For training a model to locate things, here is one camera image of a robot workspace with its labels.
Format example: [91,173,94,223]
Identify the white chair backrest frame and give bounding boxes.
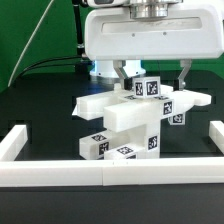
[76,85,211,132]

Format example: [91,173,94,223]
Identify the white U-shaped obstacle fence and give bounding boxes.
[0,125,224,187]

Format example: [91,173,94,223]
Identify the black camera pole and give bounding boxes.
[71,0,85,56]

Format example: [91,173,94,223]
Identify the white cable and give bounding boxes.
[6,0,54,88]

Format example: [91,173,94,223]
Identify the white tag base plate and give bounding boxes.
[72,106,81,116]

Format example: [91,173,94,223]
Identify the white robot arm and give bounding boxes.
[85,0,224,89]

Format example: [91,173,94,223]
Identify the black cables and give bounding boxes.
[14,53,91,79]

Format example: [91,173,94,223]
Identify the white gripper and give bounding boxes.
[85,3,224,90]

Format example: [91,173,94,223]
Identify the white chair seat part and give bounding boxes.
[106,121,162,159]

